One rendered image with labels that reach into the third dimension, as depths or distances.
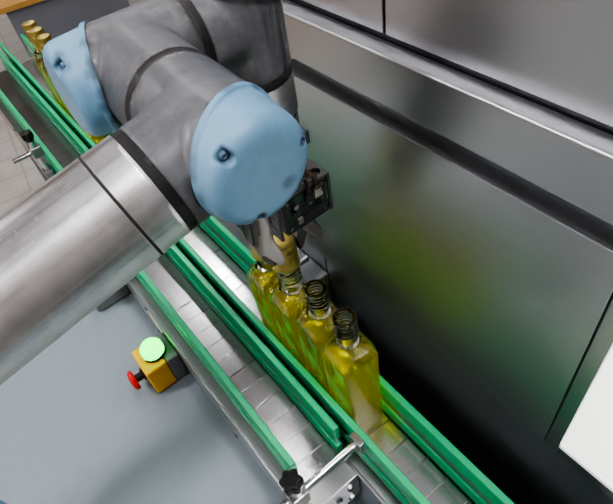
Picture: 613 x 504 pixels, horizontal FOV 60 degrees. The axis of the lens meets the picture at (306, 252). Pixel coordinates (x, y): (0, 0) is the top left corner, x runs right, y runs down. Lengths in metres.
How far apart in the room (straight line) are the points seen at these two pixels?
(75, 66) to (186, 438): 0.77
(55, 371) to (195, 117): 0.99
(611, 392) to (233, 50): 0.47
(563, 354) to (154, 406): 0.76
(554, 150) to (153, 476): 0.83
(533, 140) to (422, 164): 0.14
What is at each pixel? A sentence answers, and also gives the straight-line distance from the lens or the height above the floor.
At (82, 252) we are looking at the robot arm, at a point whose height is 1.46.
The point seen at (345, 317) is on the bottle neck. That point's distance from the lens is 0.65.
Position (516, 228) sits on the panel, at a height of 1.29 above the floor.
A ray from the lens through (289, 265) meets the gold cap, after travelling 0.68.
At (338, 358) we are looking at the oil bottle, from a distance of 0.67.
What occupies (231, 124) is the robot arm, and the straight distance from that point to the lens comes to 0.30.
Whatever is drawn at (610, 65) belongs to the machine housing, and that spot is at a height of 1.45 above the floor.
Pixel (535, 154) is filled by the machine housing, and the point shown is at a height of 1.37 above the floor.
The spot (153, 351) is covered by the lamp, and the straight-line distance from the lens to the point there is 1.04.
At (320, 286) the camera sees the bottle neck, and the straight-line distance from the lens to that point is 0.68.
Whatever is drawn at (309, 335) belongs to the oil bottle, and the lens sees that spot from 0.71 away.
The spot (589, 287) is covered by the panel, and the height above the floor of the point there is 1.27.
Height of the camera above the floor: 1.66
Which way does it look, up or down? 47 degrees down
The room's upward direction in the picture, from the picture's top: 11 degrees counter-clockwise
